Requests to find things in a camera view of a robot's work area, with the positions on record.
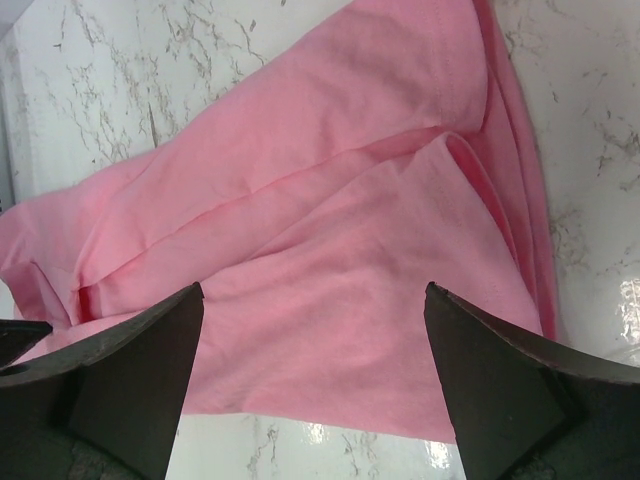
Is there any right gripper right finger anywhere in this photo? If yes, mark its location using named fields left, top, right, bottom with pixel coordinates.
left=424, top=283, right=639, bottom=479

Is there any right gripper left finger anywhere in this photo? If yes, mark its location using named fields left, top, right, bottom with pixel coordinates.
left=1, top=283, right=204, bottom=479

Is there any pink t-shirt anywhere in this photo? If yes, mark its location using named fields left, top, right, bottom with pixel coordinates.
left=1, top=1, right=557, bottom=442

